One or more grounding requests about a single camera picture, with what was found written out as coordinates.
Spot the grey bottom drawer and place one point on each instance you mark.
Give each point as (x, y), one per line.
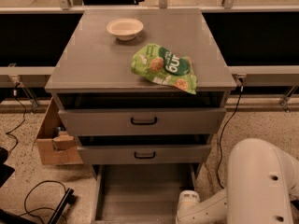
(140, 193)

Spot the black stand leg left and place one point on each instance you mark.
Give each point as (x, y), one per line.
(69, 198)

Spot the metal bracket left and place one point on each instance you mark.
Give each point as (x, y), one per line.
(18, 82)

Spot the grey drawer cabinet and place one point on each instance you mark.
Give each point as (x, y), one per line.
(95, 72)

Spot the grey top drawer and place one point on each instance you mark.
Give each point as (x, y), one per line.
(151, 121)

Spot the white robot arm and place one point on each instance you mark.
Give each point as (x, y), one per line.
(261, 178)

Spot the green snack bag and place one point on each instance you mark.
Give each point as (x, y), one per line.
(161, 66)

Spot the grey drawer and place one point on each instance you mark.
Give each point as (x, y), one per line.
(144, 154)
(151, 121)
(140, 193)

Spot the metal bracket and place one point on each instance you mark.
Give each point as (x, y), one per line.
(18, 82)
(286, 98)

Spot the white paper bowl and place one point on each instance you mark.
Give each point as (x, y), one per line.
(125, 29)

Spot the grey middle drawer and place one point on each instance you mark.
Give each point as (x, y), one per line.
(144, 154)

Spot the brown cardboard box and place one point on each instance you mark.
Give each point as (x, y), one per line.
(55, 145)

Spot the metal bracket right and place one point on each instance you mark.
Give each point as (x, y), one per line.
(286, 98)

